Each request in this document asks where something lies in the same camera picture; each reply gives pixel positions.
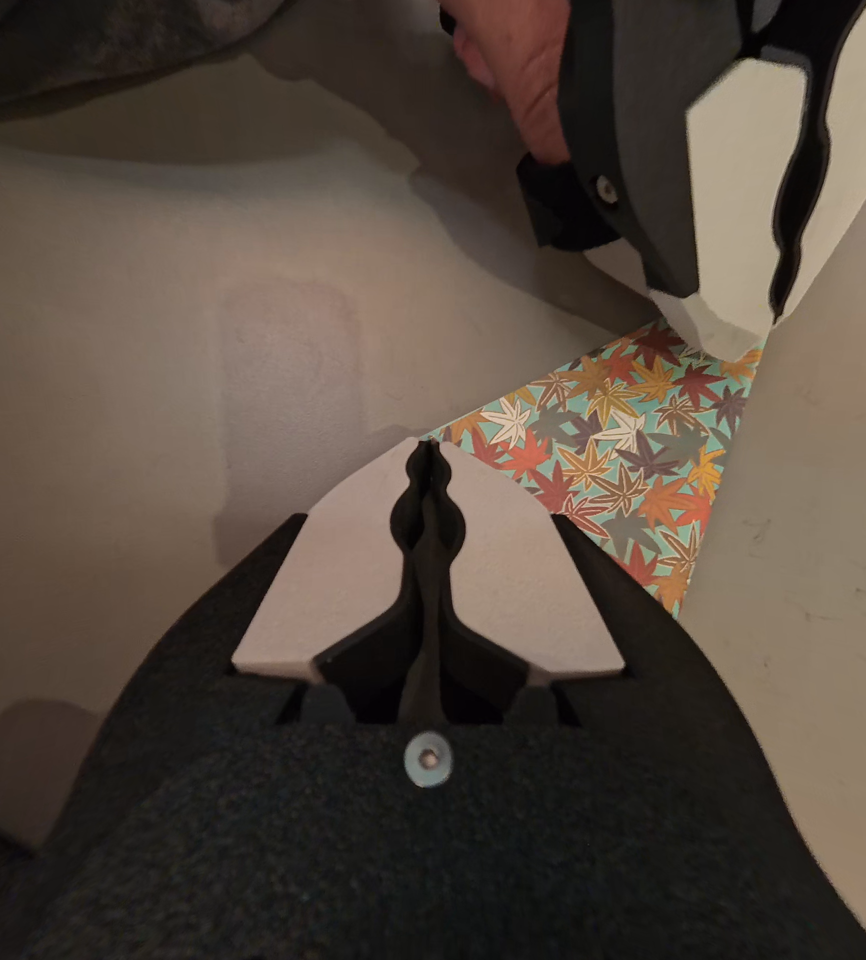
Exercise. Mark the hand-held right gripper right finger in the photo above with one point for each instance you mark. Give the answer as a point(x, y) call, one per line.
point(530, 585)

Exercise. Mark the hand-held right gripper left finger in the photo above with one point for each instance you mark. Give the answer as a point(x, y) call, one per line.
point(328, 585)

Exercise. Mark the leaf-patterned teal origami paper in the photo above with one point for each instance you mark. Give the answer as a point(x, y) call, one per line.
point(613, 450)

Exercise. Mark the person's left hand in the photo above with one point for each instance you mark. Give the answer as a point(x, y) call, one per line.
point(530, 67)

